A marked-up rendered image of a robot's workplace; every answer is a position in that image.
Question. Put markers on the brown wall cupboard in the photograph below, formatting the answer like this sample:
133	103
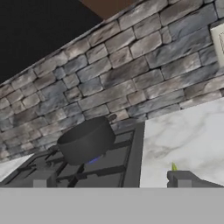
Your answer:
108	7

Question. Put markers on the dark grey gas hob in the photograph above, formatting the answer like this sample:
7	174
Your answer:
122	163

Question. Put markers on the black range hood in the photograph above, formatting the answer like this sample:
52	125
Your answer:
35	32

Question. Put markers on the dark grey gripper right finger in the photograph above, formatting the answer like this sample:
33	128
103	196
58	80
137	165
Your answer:
180	178

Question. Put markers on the dark grey cooking pot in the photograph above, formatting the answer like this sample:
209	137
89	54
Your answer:
87	140

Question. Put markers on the white wall outlet plate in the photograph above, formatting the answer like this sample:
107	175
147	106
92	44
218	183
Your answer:
219	43

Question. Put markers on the yellow-green lemon wedge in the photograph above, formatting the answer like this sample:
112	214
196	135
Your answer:
174	166

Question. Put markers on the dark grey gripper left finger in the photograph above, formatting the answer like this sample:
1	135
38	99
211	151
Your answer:
40	177

